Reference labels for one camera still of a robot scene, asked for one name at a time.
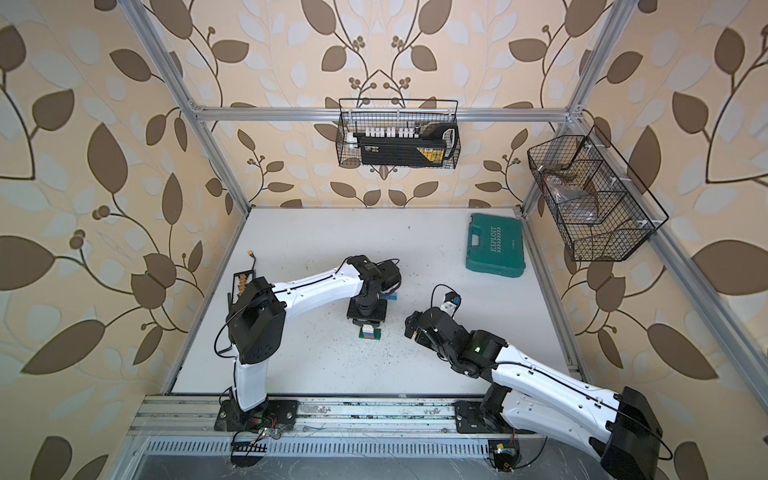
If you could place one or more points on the green tool case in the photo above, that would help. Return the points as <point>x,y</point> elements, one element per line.
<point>495,246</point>

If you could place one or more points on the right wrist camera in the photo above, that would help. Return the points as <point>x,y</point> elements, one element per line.
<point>451,303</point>

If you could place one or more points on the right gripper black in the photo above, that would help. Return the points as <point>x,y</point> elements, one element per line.
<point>413,325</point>

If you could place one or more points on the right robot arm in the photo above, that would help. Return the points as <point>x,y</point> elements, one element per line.
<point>619,429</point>

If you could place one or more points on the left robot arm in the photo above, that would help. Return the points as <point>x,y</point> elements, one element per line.
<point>258,311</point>

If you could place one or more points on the dark green lego brick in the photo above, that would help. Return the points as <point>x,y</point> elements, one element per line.
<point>376,335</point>

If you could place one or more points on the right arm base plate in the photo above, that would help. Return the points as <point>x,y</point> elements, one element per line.
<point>469,418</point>

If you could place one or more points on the right wire basket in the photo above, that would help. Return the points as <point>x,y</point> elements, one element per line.
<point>629,213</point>

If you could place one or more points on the back wire basket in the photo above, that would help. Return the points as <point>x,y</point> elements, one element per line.
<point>358,114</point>

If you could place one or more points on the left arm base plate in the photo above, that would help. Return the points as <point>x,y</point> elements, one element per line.
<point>269,415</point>

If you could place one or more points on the black bit holder card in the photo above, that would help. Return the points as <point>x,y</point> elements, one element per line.
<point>240,281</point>

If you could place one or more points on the plastic bag in basket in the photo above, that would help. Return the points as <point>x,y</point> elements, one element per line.
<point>574,205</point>

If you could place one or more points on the black box in basket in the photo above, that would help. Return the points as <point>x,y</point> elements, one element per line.
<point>429,145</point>

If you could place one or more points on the wire basket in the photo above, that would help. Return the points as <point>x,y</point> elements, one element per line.
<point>358,114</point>
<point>629,213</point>

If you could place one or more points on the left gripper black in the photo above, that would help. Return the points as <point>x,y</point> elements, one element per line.
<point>360,318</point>

